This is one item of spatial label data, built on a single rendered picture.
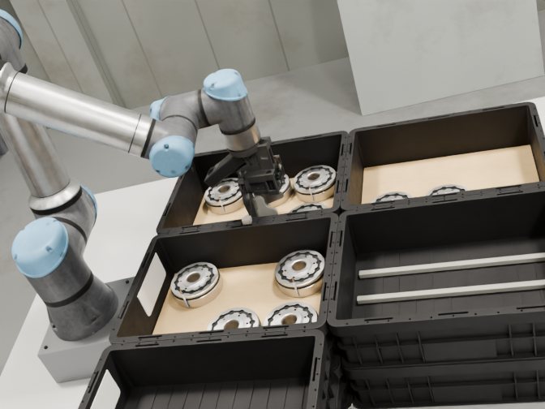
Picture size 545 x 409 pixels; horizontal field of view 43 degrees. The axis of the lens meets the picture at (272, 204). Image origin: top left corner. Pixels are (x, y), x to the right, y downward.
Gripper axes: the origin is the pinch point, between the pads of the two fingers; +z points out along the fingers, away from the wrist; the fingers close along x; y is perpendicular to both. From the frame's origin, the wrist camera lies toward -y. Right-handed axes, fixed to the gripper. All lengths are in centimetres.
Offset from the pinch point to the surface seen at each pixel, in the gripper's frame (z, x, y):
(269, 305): 2.0, -24.8, 6.5
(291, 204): 2.0, 6.9, 5.1
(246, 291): 2.0, -20.7, 0.8
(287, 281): -1.2, -22.0, 10.4
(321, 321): -8.1, -38.9, 21.2
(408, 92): 79, 190, 12
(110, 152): 85, 182, -156
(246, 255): -0.8, -12.8, -0.5
